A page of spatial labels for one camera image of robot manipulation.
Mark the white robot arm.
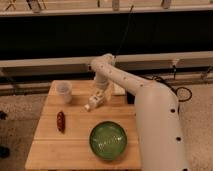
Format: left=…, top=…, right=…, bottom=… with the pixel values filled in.
left=91, top=54, right=190, bottom=171

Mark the black hanging cable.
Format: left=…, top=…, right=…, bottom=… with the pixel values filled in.
left=114, top=4, right=135, bottom=59

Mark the black rectangular block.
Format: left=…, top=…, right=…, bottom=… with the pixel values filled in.
left=126, top=92, right=135, bottom=104

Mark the green ceramic bowl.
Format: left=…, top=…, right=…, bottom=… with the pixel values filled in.
left=89, top=121, right=128, bottom=161

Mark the white rectangular block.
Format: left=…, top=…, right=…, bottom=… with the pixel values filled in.
left=114, top=84, right=125, bottom=96

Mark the white plastic bottle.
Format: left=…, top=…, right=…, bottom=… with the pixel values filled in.
left=84, top=94, right=104, bottom=111

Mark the black floor cable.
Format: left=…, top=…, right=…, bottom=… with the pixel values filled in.
left=151, top=74, right=193, bottom=114

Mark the clear plastic cup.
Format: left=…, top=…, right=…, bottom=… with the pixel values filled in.
left=56, top=81, right=72, bottom=103

